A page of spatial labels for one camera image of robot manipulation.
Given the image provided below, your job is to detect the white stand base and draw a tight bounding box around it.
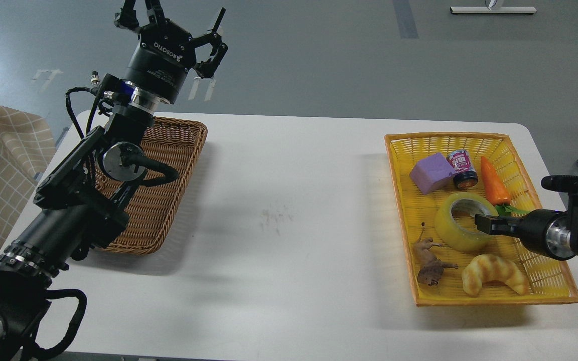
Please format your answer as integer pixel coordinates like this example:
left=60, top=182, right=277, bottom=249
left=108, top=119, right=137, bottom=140
left=450, top=6, right=537, bottom=15

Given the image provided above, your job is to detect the yellow plastic basket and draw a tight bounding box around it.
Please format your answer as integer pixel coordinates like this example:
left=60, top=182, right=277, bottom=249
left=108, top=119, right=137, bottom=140
left=384, top=132, right=578, bottom=307

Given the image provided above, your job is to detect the brown toy lion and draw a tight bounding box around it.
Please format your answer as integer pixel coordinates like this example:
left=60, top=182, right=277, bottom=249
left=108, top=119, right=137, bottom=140
left=411, top=222, right=459, bottom=286

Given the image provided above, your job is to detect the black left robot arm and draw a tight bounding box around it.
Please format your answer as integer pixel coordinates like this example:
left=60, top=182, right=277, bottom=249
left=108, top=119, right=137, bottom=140
left=0, top=1, right=228, bottom=360

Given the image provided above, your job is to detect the orange toy carrot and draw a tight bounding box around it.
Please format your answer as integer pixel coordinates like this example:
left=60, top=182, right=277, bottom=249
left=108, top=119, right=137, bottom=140
left=480, top=156, right=540, bottom=217

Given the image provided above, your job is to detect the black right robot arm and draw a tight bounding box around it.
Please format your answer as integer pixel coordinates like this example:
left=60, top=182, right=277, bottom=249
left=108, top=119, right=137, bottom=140
left=475, top=174, right=578, bottom=261

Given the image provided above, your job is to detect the small pink can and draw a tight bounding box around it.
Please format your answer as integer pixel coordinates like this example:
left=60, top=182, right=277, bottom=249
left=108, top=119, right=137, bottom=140
left=447, top=149, right=479, bottom=190

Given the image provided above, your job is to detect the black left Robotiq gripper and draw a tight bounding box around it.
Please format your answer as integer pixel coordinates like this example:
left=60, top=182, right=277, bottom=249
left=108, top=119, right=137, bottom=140
left=114, top=1, right=228, bottom=104

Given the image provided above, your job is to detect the yellow tape roll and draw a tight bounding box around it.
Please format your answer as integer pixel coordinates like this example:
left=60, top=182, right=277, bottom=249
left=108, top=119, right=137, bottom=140
left=434, top=192, right=499, bottom=252

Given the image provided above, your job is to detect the brown wicker basket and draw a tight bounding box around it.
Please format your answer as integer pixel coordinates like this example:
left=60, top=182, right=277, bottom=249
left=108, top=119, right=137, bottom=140
left=103, top=117, right=207, bottom=255

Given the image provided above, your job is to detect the toy croissant bread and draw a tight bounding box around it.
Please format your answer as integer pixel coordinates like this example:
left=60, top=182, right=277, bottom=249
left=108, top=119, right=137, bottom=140
left=462, top=254, right=530, bottom=297

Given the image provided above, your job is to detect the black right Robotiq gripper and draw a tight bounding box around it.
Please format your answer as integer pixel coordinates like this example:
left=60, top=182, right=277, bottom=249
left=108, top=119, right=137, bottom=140
left=474, top=209, right=572, bottom=261

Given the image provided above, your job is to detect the purple foam block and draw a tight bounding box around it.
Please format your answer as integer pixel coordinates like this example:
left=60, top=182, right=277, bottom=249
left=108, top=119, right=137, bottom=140
left=409, top=152, right=456, bottom=195

